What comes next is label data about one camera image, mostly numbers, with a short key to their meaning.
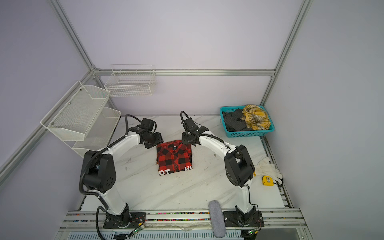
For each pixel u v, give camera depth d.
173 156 0.92
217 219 0.72
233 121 1.05
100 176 0.48
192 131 0.71
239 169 0.51
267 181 0.85
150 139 0.80
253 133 1.02
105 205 0.56
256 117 1.04
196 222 0.73
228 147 0.54
